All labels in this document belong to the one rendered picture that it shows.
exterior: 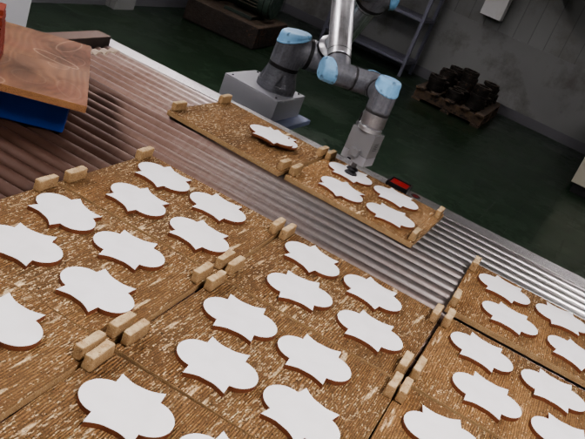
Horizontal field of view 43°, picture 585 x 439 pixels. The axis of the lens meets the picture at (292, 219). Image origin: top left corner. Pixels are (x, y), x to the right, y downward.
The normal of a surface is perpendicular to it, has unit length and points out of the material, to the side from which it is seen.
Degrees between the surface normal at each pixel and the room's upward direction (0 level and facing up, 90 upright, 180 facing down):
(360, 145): 90
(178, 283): 0
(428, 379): 0
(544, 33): 90
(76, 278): 0
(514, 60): 90
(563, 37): 90
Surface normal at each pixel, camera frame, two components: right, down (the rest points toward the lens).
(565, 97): -0.43, 0.22
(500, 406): 0.35, -0.85
